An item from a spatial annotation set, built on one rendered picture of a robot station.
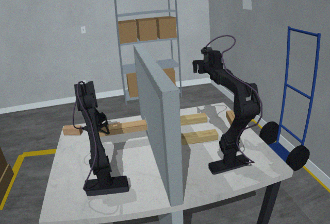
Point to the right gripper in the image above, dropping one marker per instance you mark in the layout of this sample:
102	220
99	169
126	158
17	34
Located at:
203	64

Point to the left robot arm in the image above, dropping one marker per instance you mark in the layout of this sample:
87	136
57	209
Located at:
101	166

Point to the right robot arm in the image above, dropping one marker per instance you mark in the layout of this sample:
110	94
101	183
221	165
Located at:
242	109

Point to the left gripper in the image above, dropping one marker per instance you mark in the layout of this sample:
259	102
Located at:
100	117

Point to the grey panel wall with slot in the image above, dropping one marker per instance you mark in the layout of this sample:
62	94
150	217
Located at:
160	105

